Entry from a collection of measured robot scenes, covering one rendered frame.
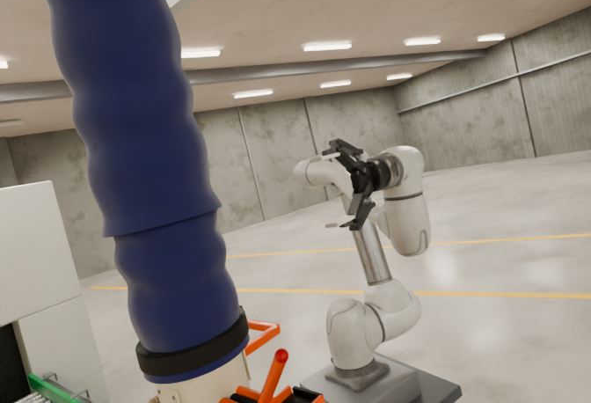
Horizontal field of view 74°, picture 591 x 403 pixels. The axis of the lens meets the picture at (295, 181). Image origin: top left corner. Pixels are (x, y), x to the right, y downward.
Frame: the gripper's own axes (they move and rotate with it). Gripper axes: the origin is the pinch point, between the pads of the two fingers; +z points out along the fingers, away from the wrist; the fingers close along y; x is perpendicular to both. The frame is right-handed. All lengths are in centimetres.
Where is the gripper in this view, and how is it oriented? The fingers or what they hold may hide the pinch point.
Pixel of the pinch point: (325, 192)
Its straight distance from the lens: 79.8
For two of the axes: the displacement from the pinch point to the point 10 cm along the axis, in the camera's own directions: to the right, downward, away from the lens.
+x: -7.3, 1.5, 6.7
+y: 2.3, 9.7, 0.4
